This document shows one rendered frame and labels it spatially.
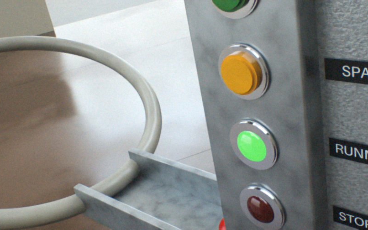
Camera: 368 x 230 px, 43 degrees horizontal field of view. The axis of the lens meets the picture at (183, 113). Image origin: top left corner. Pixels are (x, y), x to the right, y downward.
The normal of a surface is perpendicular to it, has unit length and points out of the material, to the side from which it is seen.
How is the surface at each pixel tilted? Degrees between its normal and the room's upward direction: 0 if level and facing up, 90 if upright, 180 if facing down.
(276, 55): 90
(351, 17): 90
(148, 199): 1
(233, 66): 90
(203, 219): 1
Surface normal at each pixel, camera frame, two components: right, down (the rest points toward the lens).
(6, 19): 0.33, 0.36
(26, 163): -0.18, -0.88
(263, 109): -0.64, 0.43
